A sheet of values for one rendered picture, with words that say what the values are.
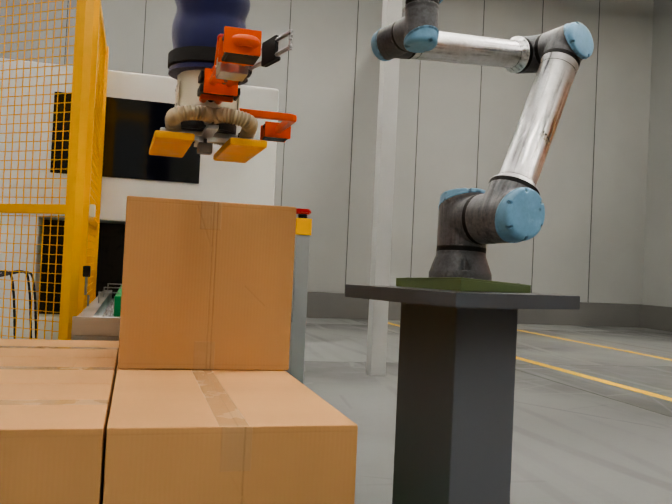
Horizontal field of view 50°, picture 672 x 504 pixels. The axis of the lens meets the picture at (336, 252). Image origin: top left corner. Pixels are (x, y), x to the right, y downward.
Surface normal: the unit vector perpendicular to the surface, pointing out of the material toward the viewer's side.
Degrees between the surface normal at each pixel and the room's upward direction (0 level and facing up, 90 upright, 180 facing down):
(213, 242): 90
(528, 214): 92
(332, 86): 90
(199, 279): 90
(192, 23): 75
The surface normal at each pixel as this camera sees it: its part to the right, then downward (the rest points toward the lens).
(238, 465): 0.26, -0.01
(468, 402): 0.56, 0.01
